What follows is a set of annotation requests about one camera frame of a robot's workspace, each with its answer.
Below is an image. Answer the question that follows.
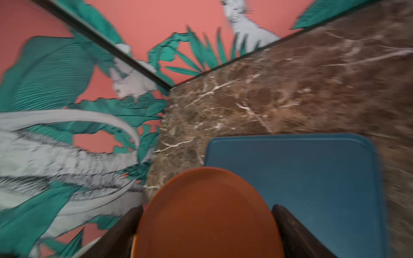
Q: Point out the orange-brown jar lid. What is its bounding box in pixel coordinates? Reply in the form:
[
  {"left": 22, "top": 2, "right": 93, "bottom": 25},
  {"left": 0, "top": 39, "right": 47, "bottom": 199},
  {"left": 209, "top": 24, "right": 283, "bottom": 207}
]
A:
[{"left": 131, "top": 167, "right": 284, "bottom": 258}]

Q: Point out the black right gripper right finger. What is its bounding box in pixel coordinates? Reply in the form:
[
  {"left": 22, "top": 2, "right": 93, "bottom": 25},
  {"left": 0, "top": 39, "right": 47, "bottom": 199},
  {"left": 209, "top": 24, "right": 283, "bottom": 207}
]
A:
[{"left": 272, "top": 205, "right": 336, "bottom": 258}]

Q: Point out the teal rectangular tray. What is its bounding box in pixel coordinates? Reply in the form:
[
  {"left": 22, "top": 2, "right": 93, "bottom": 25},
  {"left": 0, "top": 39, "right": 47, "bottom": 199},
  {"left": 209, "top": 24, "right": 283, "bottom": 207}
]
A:
[{"left": 205, "top": 133, "right": 391, "bottom": 258}]

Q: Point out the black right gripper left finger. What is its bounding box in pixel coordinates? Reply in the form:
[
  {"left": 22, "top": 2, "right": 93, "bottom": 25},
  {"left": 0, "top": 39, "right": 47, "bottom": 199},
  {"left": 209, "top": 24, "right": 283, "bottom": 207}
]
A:
[{"left": 81, "top": 205, "right": 144, "bottom": 258}]

